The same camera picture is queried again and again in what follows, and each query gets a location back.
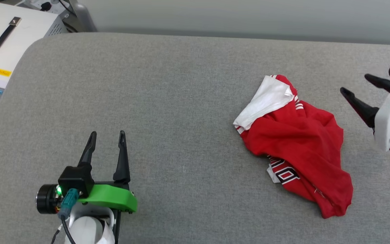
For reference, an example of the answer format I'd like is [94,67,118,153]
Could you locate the white metal equipment case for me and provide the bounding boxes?
[0,3,68,102]

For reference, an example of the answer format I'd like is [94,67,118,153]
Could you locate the thin black braided cable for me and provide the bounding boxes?
[50,224,63,244]

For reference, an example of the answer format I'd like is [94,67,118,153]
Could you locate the grey metal stand leg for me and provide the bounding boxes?
[67,0,98,33]

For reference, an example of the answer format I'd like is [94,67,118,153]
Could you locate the black case handle metal ends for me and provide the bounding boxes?
[0,17,22,62]

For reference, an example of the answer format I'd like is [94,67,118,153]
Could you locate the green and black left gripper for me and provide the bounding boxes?
[36,130,138,214]

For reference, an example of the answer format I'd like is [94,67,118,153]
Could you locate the thick black cable teal connector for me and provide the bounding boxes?
[58,189,80,244]

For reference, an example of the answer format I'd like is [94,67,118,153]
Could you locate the red and white jersey shirt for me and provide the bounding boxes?
[233,74,354,219]

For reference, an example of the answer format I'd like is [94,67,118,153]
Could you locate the white power strip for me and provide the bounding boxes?
[16,0,71,16]

